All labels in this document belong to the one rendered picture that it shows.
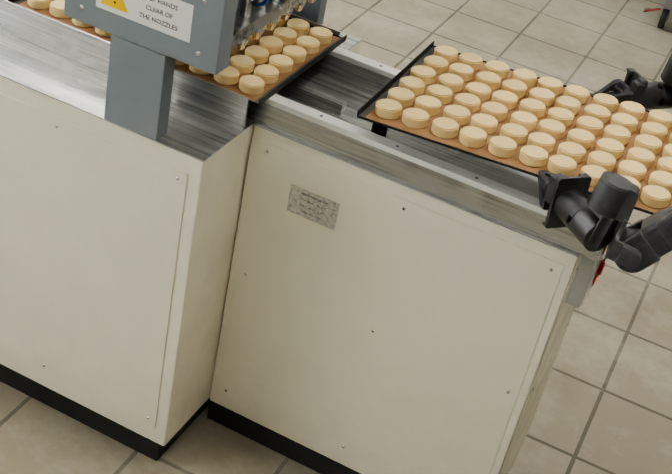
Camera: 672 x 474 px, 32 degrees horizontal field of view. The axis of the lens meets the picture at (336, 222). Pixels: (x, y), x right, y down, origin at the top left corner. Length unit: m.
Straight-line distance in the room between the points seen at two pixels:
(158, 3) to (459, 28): 3.09
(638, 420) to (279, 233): 1.24
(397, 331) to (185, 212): 0.51
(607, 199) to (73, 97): 1.05
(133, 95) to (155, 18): 0.17
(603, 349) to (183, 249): 1.50
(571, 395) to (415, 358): 0.87
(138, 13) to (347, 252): 0.64
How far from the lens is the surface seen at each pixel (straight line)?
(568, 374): 3.31
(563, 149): 2.18
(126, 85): 2.24
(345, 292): 2.44
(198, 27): 2.11
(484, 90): 2.33
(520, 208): 2.21
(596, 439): 3.15
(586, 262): 2.27
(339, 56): 2.57
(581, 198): 2.03
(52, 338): 2.70
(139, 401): 2.64
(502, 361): 2.38
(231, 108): 2.32
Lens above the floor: 2.00
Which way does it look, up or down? 33 degrees down
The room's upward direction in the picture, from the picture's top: 12 degrees clockwise
